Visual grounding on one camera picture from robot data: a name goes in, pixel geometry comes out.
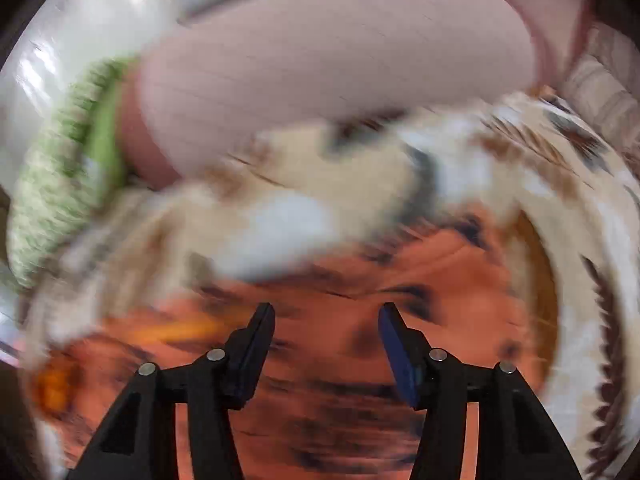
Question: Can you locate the pink bolster pillow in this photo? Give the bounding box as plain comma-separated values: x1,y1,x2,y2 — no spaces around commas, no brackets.
117,0,541,188

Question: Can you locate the leaf pattern fleece blanket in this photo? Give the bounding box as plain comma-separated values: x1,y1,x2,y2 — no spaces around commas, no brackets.
22,93,639,479

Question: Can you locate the striped beige cushion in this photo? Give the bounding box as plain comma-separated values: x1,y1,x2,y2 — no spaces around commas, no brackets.
561,22,640,176

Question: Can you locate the orange floral garment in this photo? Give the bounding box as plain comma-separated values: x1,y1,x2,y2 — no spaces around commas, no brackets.
28,208,547,479

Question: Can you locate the green checkered pillow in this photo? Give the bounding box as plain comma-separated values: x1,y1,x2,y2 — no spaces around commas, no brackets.
6,58,134,289

